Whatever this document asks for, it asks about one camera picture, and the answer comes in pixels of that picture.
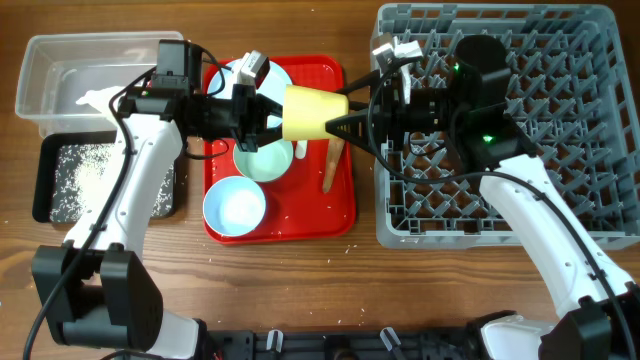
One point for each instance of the rice grains pile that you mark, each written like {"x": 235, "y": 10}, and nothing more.
{"x": 77, "y": 177}

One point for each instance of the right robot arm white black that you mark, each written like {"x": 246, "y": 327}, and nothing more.
{"x": 596, "y": 301}

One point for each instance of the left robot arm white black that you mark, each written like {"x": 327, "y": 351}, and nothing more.
{"x": 94, "y": 289}

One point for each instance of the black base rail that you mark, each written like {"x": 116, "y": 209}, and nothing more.
{"x": 446, "y": 343}

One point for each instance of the yellow cup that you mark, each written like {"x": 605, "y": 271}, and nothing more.
{"x": 307, "y": 110}

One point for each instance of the black tray bin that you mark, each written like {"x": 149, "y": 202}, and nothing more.
{"x": 45, "y": 174}

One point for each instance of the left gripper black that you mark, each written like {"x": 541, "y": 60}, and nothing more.
{"x": 247, "y": 118}

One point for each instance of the large light blue plate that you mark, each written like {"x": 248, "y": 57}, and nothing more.
{"x": 273, "y": 86}

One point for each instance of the crumpled white paper waste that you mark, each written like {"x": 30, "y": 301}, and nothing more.
{"x": 100, "y": 100}

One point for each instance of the small light blue bowl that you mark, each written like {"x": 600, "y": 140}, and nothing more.
{"x": 234, "y": 206}

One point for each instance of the brown carrot-shaped food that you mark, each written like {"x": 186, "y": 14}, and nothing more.
{"x": 334, "y": 151}

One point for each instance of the white plastic spoon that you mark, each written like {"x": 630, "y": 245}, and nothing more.
{"x": 301, "y": 149}

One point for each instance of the clear plastic bin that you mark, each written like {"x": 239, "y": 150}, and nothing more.
{"x": 57, "y": 70}

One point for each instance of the red serving tray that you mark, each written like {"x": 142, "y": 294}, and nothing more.
{"x": 297, "y": 209}

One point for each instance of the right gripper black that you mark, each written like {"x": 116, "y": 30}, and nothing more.
{"x": 390, "y": 109}

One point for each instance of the grey dishwasher rack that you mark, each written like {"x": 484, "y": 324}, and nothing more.
{"x": 569, "y": 92}

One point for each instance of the green bowl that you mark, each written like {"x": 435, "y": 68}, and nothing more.
{"x": 268, "y": 164}

